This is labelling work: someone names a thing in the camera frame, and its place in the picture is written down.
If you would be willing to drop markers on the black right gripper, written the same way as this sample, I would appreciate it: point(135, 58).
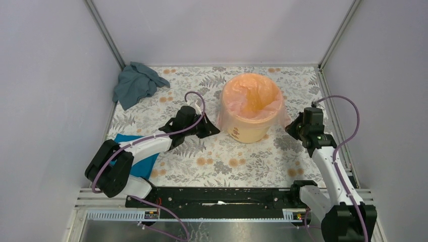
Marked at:
point(290, 128)

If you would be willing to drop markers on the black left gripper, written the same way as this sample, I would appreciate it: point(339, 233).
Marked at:
point(209, 128)

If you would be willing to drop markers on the yellow trash bin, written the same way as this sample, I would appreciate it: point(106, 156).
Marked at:
point(249, 130)

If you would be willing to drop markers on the pink plastic trash bag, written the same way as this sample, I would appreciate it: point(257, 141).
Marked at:
point(251, 101)

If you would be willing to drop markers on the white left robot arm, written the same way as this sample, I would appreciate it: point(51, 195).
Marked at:
point(110, 168)

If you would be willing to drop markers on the floral patterned table mat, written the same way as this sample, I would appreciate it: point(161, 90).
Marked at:
point(276, 160)

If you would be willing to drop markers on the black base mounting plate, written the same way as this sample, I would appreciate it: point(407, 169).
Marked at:
point(222, 203)

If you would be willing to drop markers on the blue folded cloth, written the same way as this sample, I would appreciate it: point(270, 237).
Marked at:
point(142, 168)

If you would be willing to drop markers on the grey crumpled cloth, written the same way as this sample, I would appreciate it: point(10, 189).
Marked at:
point(137, 81)

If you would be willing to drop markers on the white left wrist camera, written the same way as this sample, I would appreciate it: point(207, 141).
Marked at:
point(197, 105)

